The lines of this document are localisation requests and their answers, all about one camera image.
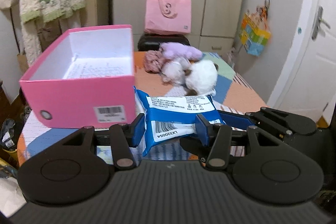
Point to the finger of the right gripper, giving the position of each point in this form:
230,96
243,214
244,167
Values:
194,146
238,122

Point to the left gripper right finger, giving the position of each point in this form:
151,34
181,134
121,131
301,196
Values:
217,138

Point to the blue wet wipes pack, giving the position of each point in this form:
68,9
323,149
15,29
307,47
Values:
173,117

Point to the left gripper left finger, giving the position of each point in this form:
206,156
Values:
123,137

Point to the pink floral fabric item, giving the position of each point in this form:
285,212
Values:
153,61

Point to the white door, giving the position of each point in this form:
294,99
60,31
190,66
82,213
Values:
306,85

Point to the pink paper shopping bag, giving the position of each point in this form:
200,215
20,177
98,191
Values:
168,17

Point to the purple plush toy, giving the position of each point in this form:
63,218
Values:
172,50

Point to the pink cardboard box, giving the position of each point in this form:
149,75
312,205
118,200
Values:
84,78

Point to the white brown plush toy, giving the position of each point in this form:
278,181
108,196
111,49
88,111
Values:
201,78

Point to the small white plush toy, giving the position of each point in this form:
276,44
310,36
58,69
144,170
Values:
173,71

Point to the colourful hanging gift bag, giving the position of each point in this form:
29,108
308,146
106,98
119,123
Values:
254,32

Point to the silver door handle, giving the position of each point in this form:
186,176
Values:
317,23

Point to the black suitcase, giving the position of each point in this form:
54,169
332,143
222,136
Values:
153,42

